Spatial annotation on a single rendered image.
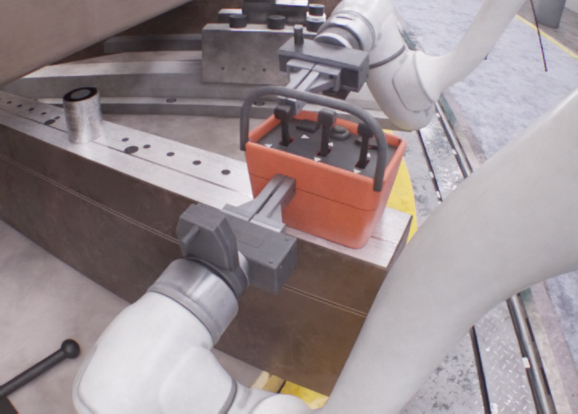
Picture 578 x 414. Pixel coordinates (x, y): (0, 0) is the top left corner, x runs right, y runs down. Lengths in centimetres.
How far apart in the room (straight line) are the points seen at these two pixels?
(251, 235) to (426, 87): 46
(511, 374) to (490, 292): 129
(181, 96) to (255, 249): 144
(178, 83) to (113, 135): 97
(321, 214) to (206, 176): 23
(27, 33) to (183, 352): 67
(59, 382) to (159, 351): 61
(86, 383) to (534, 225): 37
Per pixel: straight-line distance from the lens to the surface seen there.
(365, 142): 62
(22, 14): 91
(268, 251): 52
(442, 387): 139
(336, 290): 71
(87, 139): 96
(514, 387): 148
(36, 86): 222
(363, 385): 31
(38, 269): 128
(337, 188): 60
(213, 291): 48
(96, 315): 111
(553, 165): 20
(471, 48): 84
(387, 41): 85
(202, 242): 48
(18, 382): 102
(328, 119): 62
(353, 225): 63
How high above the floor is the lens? 112
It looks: 35 degrees down
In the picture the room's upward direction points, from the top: 3 degrees clockwise
